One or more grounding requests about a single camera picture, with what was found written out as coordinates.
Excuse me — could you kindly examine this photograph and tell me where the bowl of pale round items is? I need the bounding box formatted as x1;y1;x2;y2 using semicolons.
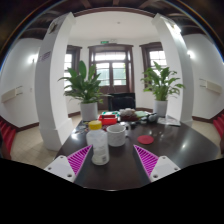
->
118;107;139;123

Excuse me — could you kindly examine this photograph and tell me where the brown-framed window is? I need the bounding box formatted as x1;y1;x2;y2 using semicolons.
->
63;44;83;92
139;41;168;89

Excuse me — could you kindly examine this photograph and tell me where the brown glazed double door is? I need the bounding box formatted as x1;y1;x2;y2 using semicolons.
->
87;43;135;95

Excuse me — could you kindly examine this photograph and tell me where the large potted plant, white pot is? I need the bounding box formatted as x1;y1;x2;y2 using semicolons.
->
58;60;113;123

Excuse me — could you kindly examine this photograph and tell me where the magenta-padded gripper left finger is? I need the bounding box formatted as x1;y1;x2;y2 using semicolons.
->
44;144;94;188

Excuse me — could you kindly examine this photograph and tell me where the white speckled mug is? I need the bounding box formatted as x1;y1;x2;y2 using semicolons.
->
106;123;129;148

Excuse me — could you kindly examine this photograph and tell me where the white wall-mounted unit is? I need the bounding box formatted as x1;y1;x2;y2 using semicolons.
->
199;78;223;95
0;85;24;104

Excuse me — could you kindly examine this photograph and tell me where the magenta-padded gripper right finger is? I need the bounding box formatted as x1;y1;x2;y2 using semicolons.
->
132;144;182;188

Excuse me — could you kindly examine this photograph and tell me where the flat round red coaster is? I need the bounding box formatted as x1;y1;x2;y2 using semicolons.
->
137;134;155;146

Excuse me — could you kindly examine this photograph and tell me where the green flat packet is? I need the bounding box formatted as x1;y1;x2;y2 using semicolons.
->
134;110;149;119

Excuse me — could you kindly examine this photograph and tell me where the red box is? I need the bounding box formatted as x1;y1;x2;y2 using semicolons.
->
98;114;119;127

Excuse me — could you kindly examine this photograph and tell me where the black chair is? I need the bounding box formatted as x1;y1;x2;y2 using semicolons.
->
107;92;137;112

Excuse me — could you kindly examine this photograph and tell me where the red carpeted staircase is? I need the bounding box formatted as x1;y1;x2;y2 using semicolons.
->
213;111;224;139
0;116;18;159

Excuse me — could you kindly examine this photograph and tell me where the green and white box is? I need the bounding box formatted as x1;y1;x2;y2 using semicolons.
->
101;110;121;118

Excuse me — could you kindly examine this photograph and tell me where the clear bottle with yellow cap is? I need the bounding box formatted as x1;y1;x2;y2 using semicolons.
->
85;120;111;166

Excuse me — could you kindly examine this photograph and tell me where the printed magazine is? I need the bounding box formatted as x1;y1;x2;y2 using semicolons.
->
157;115;183;128

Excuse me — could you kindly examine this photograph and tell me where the grey round object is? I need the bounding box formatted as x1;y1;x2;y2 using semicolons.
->
146;113;159;124

